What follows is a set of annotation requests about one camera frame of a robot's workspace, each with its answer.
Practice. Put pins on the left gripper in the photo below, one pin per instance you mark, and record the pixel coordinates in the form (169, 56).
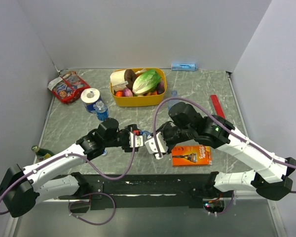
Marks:
(129, 128)

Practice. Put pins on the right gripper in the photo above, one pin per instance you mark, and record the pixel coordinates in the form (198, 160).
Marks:
(163, 132)

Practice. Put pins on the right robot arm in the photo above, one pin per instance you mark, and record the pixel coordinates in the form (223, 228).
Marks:
(268, 175)

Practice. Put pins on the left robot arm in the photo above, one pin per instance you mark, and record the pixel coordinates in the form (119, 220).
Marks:
(22, 188)

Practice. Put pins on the clear bottle right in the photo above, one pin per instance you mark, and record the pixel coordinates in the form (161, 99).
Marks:
(171, 103)

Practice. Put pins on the green glass bottle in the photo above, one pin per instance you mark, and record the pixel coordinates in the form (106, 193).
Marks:
(41, 153)

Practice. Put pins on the orange razor box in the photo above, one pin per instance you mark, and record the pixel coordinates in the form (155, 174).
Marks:
(191, 156)

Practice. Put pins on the yellow plastic bin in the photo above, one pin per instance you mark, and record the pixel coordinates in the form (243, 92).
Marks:
(148, 99)

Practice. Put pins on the orange carrot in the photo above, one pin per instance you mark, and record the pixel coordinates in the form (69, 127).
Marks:
(119, 94)

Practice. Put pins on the purple onion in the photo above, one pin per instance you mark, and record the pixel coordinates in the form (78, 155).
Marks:
(127, 92)

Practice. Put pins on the dark eggplant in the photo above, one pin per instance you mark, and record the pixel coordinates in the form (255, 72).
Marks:
(160, 88)

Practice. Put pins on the toilet paper roll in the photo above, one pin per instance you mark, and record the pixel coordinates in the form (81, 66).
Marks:
(89, 98)

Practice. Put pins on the red flat bar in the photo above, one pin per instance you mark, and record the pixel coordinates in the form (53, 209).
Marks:
(216, 106)

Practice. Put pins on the white paper bag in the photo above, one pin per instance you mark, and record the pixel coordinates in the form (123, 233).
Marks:
(118, 81)

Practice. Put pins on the green lettuce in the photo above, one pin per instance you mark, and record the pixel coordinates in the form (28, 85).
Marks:
(146, 82)

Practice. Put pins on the brown bread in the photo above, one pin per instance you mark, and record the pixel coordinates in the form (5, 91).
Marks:
(130, 77)

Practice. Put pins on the blue tissue pack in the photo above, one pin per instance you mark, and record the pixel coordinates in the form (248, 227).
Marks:
(184, 67)

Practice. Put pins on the red snack bag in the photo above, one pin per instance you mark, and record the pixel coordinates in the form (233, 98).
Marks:
(68, 87)

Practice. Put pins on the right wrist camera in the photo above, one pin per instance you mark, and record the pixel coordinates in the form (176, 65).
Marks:
(156, 147)

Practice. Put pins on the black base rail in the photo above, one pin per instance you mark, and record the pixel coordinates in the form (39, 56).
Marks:
(148, 190)

